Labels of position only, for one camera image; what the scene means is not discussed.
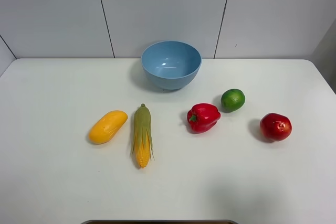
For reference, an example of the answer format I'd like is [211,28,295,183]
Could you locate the red apple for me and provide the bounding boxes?
[260,113,292,142]

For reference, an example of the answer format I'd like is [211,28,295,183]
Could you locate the corn cob with husk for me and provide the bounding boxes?
[132,103,153,168]

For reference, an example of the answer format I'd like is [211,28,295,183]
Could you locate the yellow mango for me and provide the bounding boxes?
[88,110,128,144]

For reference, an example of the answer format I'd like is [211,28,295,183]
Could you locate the red bell pepper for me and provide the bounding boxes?
[187,103,221,133]

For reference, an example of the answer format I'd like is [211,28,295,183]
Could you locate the blue plastic bowl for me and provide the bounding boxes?
[141,41,202,90]

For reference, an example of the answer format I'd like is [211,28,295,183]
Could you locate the green lime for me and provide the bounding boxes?
[220,89,245,112]

